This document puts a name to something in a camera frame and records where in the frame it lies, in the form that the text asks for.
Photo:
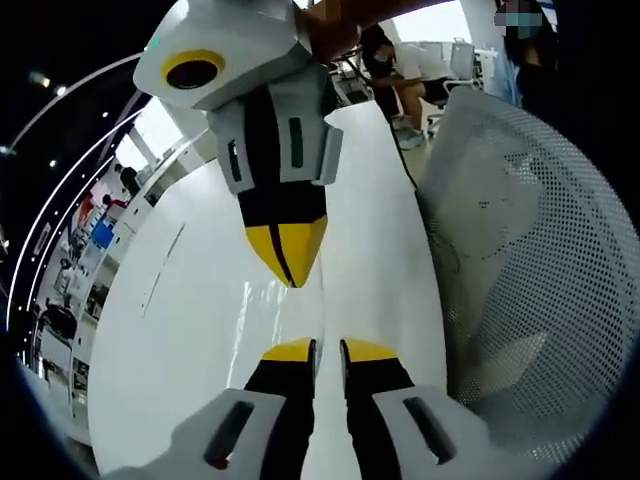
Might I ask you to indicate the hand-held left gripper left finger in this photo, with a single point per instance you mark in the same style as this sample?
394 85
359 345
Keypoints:
280 380

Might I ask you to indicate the grey office chair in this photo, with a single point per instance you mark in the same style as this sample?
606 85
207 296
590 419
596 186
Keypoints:
450 95

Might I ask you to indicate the person's right hand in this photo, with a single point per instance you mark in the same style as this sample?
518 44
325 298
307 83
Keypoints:
330 30

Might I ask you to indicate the blue storage box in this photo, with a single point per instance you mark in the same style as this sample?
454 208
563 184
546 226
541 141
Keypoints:
102 234

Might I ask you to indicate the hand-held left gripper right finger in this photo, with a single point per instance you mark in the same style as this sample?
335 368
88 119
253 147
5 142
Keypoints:
375 375

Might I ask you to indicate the clear food packaging bag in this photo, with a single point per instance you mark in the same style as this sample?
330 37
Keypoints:
280 315

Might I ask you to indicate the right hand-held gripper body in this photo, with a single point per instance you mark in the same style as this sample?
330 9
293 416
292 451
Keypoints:
250 45

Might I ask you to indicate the black office chair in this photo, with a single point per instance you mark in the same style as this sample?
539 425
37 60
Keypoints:
60 322

